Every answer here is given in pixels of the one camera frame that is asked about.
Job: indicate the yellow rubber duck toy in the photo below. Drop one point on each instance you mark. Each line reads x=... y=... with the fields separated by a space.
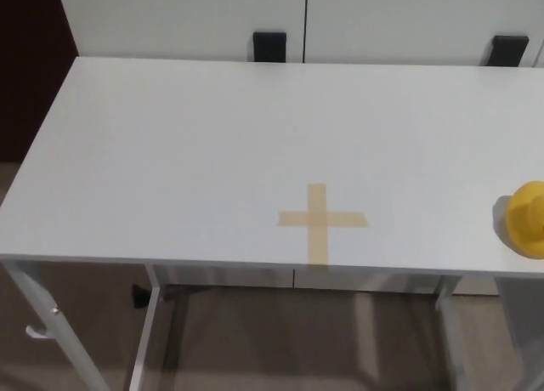
x=525 y=221

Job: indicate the long beige tape strip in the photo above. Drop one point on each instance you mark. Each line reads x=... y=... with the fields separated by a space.
x=317 y=238

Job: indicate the white desk leg with hook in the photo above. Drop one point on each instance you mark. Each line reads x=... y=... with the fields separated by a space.
x=30 y=293

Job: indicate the black partition foot bracket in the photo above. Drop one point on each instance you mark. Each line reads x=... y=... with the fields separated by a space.
x=269 y=47
x=503 y=51

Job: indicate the white partition panel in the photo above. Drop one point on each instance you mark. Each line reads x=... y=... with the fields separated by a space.
x=404 y=17
x=178 y=17
x=541 y=61

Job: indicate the small black floor foot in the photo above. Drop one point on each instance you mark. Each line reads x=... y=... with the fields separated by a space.
x=140 y=297

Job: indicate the short beige tape strip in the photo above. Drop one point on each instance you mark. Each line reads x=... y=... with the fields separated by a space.
x=293 y=219

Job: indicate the white desk apron rail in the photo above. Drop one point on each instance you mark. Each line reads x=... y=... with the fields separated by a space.
x=238 y=276

